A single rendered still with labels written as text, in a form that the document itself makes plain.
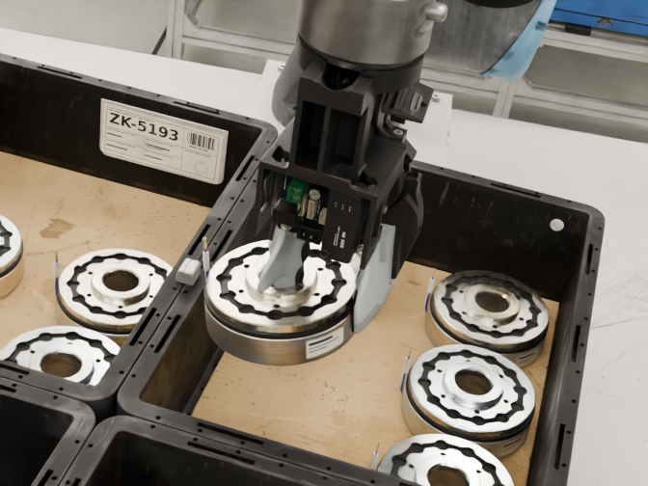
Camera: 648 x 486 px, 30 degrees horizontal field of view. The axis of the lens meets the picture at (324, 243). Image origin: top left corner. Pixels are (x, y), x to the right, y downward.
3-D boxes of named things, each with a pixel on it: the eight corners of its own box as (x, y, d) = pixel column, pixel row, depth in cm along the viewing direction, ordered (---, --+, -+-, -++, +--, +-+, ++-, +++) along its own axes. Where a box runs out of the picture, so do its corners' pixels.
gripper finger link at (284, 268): (222, 330, 78) (259, 224, 72) (256, 280, 83) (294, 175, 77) (265, 351, 78) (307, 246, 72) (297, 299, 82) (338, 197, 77)
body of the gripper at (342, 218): (245, 242, 71) (264, 61, 64) (295, 173, 78) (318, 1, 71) (367, 282, 70) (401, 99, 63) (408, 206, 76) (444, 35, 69)
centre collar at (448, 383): (446, 360, 98) (447, 354, 97) (505, 375, 97) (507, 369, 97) (437, 399, 94) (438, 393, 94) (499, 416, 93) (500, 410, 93)
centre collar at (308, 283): (260, 255, 83) (260, 247, 83) (328, 268, 82) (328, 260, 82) (232, 295, 80) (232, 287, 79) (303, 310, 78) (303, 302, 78)
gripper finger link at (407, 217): (345, 274, 77) (339, 155, 73) (354, 258, 79) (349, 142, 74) (416, 284, 76) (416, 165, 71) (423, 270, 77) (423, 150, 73)
